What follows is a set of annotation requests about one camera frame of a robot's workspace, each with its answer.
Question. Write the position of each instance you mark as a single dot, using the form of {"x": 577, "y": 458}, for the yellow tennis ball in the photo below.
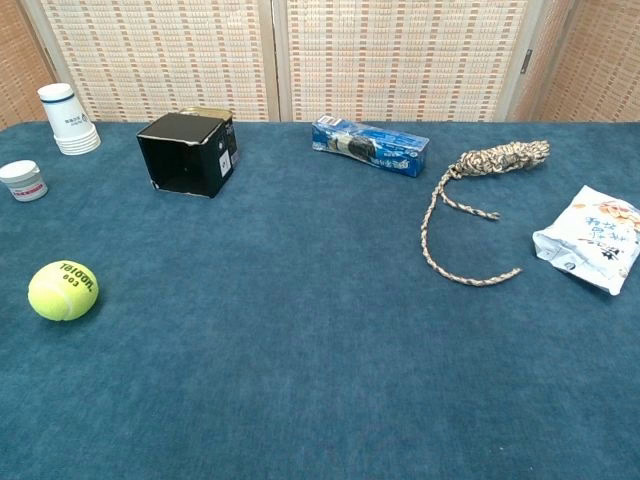
{"x": 60, "y": 292}

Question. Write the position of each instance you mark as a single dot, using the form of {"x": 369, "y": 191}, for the black cardboard box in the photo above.
{"x": 200, "y": 145}

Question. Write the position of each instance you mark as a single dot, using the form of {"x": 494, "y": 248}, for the blue table cloth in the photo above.
{"x": 320, "y": 325}

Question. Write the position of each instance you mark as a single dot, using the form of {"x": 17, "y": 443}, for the blue snack package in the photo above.
{"x": 380, "y": 147}

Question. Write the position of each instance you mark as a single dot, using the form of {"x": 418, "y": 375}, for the gold metal tin can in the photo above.
{"x": 207, "y": 114}

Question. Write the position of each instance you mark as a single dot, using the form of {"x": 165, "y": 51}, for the woven folding screen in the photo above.
{"x": 350, "y": 55}

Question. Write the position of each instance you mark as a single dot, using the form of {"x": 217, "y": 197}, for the white snack bag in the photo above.
{"x": 595, "y": 240}

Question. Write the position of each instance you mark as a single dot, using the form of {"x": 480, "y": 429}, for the stack of white paper cups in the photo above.
{"x": 67, "y": 120}

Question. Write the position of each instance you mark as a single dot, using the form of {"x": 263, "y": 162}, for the small white plastic jar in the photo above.
{"x": 22, "y": 180}

